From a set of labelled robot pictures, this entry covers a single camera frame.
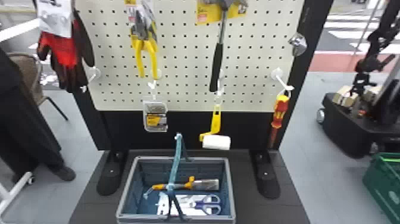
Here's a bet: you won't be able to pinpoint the white pegboard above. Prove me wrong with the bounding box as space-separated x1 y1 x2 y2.
71 0 335 200

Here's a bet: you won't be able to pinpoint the person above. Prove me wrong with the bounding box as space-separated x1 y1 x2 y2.
0 46 77 184

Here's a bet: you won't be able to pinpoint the blue scissors on white card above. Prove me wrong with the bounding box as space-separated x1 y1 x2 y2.
155 191 222 217

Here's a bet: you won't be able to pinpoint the red and black gloves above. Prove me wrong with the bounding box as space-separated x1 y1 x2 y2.
35 0 96 94

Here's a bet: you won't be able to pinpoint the blue basket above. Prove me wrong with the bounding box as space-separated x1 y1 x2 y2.
115 132 237 224

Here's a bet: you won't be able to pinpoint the yellow handled scraper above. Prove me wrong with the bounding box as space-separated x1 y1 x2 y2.
143 175 220 200

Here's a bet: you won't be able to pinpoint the brown chair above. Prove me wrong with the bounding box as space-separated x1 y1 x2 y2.
7 51 69 122

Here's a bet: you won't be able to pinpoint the yellow pliers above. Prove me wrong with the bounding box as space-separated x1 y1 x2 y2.
124 0 160 81

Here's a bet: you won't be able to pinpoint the green basket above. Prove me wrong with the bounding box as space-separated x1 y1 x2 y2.
362 152 400 224

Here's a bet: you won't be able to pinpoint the black hammer on yellow card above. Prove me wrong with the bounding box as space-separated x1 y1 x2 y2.
195 0 249 93

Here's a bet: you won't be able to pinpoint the red and yellow screwdriver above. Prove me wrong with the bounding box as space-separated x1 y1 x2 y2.
268 94 290 150

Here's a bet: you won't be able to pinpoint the yellow paint roller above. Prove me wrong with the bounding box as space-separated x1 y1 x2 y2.
199 104 232 151

